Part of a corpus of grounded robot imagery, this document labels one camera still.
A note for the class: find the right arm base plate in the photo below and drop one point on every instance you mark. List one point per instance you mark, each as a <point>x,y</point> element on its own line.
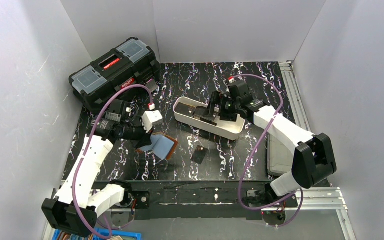
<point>259,198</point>

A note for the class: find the brown leather card holder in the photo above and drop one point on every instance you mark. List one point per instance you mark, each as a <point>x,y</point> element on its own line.
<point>164,145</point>

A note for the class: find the blue plastic bin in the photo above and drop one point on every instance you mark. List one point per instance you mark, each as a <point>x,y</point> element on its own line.
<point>60,235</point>

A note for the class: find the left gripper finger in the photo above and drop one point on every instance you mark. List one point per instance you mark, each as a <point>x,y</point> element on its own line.
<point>142,149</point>
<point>147,139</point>

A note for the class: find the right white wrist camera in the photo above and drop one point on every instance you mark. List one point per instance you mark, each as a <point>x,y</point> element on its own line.
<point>231,79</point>

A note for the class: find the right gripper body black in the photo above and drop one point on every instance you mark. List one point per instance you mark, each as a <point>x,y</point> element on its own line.
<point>216,108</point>

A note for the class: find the aluminium frame rail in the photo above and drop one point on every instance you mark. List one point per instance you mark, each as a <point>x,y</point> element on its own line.
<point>206,210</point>

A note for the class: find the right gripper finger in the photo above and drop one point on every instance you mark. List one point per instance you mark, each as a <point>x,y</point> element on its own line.
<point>214,100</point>
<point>227,112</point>

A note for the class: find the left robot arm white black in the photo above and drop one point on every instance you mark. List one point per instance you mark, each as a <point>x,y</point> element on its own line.
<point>75,209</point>

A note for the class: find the black VIP card on mat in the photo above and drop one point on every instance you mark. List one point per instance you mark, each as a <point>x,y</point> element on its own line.
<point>199,154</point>

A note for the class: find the black card stack near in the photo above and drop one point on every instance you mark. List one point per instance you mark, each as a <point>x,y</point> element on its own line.
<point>201,114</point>

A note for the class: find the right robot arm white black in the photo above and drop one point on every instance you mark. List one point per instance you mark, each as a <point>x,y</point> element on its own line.
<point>313,154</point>

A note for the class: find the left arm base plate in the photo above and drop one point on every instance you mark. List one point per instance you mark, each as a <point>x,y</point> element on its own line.
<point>135,200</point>

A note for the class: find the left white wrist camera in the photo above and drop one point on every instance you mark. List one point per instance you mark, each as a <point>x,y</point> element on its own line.
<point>151,118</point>

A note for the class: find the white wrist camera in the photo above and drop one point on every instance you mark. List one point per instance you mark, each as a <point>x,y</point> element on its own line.
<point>231,79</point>
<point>151,118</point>

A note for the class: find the black toolbox clear lids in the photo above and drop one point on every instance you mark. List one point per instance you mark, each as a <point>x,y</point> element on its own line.
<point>132,62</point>

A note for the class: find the white oblong tray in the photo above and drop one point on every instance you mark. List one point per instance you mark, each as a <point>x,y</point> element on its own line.
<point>228,130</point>

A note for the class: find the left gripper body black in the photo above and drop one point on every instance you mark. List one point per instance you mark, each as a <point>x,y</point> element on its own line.
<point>143,139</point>

